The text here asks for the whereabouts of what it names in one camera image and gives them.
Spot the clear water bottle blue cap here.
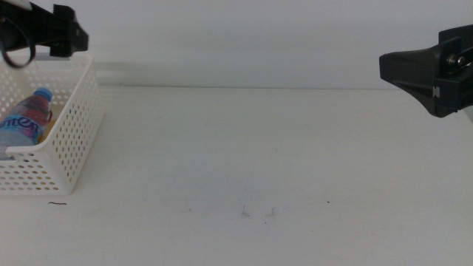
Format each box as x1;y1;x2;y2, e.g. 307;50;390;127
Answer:
0;86;54;161

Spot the white perforated plastic basket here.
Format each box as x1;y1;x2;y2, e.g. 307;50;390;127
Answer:
0;52;106;197

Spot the thin black cable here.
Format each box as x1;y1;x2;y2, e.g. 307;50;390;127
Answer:
0;16;38;69

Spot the yellow tea bottle red label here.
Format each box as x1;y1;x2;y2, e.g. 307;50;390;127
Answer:
36;117;59;146

